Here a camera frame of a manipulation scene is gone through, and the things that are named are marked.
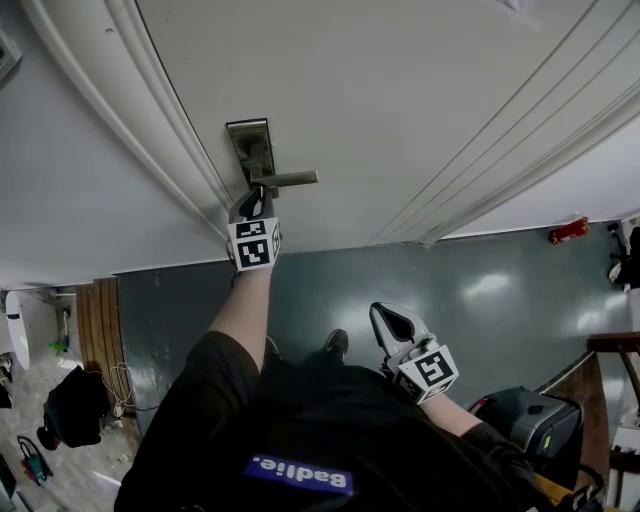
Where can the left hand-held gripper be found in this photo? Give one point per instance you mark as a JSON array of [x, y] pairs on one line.
[[255, 245]]

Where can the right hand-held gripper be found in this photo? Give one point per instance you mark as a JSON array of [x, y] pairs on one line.
[[425, 370]]

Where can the person's right forearm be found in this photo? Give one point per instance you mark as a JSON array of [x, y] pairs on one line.
[[450, 415]]

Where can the person's left forearm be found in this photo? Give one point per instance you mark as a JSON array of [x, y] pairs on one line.
[[240, 315]]

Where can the metal door lock plate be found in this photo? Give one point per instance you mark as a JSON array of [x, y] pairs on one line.
[[250, 135]]

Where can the person's black right shoe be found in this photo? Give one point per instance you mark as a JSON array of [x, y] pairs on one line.
[[337, 344]]

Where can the person's black shoe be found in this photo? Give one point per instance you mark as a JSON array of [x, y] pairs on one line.
[[272, 347], [337, 344]]

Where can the person's black left shoe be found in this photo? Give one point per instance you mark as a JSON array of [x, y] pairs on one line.
[[272, 347]]

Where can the person's black shirt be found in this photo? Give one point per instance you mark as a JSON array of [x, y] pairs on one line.
[[300, 425]]

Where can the black grey equipment case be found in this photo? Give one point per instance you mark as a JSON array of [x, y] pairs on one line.
[[535, 425]]

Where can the brown wooden slat panel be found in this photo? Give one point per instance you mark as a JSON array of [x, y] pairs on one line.
[[100, 330]]

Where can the red fire extinguisher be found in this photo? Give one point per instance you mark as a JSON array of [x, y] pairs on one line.
[[569, 231]]

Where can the small green object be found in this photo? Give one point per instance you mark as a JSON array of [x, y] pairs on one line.
[[59, 346]]

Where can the black tripod equipment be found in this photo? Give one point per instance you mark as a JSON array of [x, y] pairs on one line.
[[627, 265]]

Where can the black bag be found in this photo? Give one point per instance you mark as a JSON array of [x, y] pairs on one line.
[[75, 405]]

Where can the white oval appliance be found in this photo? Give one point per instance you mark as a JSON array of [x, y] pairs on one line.
[[16, 330]]

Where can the red teal power tool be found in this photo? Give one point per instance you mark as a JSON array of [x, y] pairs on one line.
[[32, 462]]

